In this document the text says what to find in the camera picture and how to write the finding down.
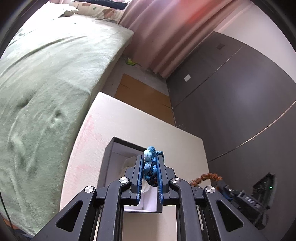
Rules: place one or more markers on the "floral green quilt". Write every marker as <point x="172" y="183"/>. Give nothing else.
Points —
<point x="48" y="12"/>

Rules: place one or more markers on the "black jewelry box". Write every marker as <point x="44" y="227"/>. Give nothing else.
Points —
<point x="119" y="155"/>

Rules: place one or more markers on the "pink curtain right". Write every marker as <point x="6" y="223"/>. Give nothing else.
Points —
<point x="166" y="32"/>

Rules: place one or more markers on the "green bed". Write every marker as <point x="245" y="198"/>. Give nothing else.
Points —
<point x="49" y="79"/>

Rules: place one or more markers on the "white wall outlet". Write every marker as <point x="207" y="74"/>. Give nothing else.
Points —
<point x="188" y="77"/>

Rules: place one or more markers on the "floral pillow by window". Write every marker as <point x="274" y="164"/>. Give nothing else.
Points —
<point x="98" y="11"/>

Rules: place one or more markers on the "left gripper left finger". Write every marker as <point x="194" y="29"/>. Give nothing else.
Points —
<point x="135" y="175"/>

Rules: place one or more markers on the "cardboard sheet on floor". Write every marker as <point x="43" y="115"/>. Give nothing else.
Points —
<point x="145" y="98"/>

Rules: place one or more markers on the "green item on floor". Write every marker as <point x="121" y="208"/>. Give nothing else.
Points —
<point x="130" y="62"/>

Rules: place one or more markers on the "dark grey wardrobe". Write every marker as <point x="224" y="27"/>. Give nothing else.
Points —
<point x="242" y="105"/>

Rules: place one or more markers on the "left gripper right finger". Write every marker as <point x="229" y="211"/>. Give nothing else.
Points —
<point x="167" y="196"/>

